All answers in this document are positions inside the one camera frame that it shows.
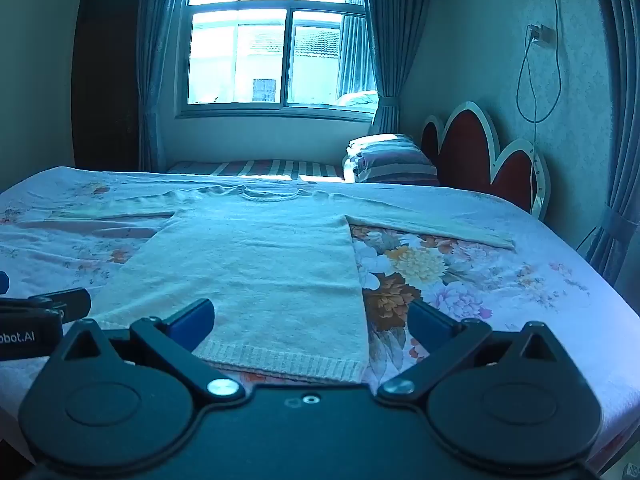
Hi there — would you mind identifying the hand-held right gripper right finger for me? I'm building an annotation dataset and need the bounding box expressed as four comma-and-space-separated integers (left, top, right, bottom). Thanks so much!
376, 300, 581, 403

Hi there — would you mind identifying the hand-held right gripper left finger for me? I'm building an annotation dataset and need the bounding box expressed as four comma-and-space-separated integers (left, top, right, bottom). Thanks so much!
47, 298, 247, 405

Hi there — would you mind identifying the white towel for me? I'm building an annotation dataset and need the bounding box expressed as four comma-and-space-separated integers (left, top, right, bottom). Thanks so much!
50, 185, 516, 386

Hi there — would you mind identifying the floral bed sheet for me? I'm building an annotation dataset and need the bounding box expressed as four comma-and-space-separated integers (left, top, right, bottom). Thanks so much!
0, 166, 640, 471

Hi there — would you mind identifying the striped mattress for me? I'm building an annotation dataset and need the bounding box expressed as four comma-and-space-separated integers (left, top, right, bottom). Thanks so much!
165, 159, 346, 181

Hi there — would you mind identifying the striped folded quilt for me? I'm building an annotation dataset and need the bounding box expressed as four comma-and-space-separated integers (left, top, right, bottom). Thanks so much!
342, 132, 441, 187

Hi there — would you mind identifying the red heart-shaped rug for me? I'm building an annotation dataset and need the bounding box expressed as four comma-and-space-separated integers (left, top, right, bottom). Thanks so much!
420, 101, 551, 221

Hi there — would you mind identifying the dark wooden wardrobe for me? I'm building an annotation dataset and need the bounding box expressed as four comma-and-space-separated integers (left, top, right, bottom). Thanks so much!
71, 0, 146, 173

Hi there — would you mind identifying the blue window curtain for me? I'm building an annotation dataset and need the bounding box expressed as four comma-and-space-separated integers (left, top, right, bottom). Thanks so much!
340, 0, 431, 133
137, 0, 193, 173

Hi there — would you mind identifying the pillow on window sill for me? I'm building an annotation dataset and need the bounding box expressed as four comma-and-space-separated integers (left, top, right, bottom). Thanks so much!
336, 90, 381, 111

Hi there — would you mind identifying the window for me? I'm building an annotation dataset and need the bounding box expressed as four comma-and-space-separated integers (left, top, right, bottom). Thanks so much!
175, 0, 381, 121

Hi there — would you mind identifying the blue pleated curtain with tieback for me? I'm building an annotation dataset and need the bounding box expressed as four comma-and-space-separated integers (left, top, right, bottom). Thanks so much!
585, 0, 640, 311

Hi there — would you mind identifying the hanging wall cable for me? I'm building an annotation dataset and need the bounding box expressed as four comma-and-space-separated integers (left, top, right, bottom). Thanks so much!
516, 0, 562, 211

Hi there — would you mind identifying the wall socket with charger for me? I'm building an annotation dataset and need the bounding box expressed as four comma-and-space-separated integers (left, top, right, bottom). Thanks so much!
526, 23, 557, 47

